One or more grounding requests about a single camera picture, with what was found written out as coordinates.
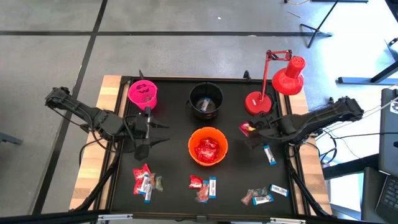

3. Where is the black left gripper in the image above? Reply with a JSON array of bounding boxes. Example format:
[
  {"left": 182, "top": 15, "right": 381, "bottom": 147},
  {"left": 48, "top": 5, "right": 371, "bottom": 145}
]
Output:
[{"left": 125, "top": 106, "right": 172, "bottom": 162}]

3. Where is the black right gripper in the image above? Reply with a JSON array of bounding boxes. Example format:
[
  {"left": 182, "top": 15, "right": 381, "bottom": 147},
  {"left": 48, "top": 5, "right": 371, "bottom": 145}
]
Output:
[{"left": 246, "top": 114, "right": 292, "bottom": 149}]

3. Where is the pink plastic bucket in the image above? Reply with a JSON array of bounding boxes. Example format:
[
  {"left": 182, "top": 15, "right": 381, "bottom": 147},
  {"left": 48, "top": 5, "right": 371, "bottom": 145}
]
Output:
[{"left": 127, "top": 79, "right": 159, "bottom": 111}]

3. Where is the orange pumpkin bucket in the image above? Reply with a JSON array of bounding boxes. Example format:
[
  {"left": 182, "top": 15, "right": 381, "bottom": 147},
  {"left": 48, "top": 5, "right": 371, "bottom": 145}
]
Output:
[{"left": 187, "top": 126, "right": 229, "bottom": 167}]

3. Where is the red desk lamp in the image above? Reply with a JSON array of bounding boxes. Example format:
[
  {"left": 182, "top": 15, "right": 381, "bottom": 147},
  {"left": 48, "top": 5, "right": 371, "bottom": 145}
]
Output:
[{"left": 244, "top": 49, "right": 307, "bottom": 116}]

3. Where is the black plastic bucket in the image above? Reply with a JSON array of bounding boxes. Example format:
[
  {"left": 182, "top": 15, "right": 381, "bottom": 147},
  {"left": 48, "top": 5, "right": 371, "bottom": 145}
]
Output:
[{"left": 185, "top": 82, "right": 224, "bottom": 121}]

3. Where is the black stand base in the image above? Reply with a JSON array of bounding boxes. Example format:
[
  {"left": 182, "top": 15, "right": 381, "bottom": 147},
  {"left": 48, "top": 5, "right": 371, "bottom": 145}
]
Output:
[{"left": 338, "top": 58, "right": 398, "bottom": 85}]

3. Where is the black tripod stand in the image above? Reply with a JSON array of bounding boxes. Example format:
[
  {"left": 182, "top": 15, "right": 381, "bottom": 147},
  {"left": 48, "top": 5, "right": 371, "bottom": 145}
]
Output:
[{"left": 299, "top": 0, "right": 369, "bottom": 49}]

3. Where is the grey chair leg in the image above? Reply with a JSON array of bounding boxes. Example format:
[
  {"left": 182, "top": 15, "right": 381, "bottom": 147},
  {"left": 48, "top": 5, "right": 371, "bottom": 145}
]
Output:
[{"left": 0, "top": 132, "right": 24, "bottom": 146}]

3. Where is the dark laptop keyboard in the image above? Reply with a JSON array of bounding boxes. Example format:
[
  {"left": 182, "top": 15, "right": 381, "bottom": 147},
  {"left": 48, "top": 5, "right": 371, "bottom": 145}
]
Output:
[{"left": 374, "top": 175, "right": 398, "bottom": 224}]

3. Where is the black frame strut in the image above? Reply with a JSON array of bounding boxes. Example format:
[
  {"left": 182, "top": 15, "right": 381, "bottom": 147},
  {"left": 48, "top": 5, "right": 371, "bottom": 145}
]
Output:
[
  {"left": 73, "top": 148, "right": 123, "bottom": 212},
  {"left": 286, "top": 146, "right": 332, "bottom": 218}
]

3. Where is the silver aluminium bracket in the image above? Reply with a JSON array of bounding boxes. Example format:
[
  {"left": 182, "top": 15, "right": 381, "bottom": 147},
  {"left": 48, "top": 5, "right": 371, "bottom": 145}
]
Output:
[
  {"left": 269, "top": 217, "right": 307, "bottom": 224},
  {"left": 97, "top": 213, "right": 134, "bottom": 222}
]

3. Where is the black frame beam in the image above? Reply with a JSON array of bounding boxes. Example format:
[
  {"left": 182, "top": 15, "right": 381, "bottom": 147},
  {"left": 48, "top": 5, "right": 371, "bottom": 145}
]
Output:
[{"left": 0, "top": 208, "right": 398, "bottom": 224}]

